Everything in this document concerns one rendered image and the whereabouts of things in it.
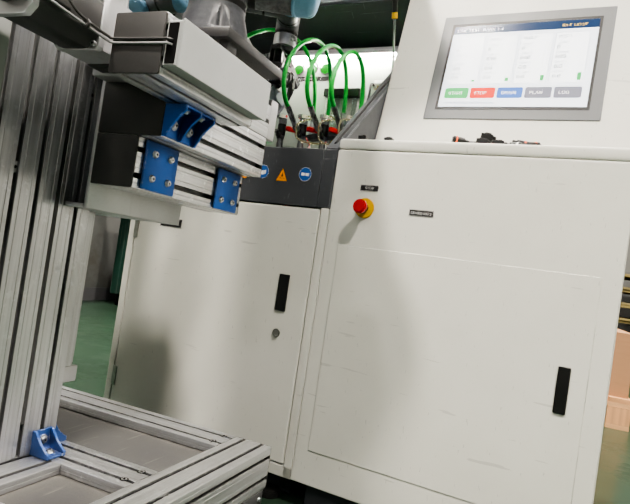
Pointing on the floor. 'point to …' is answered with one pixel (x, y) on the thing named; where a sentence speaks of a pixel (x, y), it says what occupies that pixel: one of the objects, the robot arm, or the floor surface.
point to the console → (472, 294)
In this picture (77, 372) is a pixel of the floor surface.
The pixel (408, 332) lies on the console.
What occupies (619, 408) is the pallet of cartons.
